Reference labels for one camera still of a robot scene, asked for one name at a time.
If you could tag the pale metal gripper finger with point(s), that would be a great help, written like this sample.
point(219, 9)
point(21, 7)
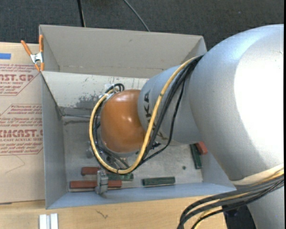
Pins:
point(89, 149)
point(102, 182)

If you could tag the red-brown flat block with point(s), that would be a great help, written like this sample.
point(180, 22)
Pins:
point(82, 184)
point(202, 148)
point(89, 171)

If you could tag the dark green flat block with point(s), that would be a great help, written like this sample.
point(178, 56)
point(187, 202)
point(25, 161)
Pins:
point(158, 181)
point(125, 177)
point(197, 160)

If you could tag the brown cardboard board red print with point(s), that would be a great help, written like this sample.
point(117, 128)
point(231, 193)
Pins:
point(16, 170)

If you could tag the grey metal bin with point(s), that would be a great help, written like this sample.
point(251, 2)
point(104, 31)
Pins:
point(124, 51)

